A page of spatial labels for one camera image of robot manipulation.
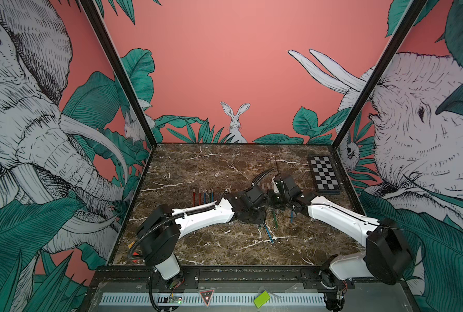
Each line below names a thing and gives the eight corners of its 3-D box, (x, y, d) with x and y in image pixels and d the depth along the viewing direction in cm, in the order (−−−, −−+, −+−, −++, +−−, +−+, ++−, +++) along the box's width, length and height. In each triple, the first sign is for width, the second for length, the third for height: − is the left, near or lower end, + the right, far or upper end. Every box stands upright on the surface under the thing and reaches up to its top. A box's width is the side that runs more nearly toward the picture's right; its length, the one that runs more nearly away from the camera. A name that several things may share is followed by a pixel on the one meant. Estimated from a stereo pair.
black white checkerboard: (316, 194, 101) (319, 190, 98) (306, 159, 117) (308, 154, 114) (339, 194, 102) (343, 190, 98) (326, 159, 117) (328, 155, 114)
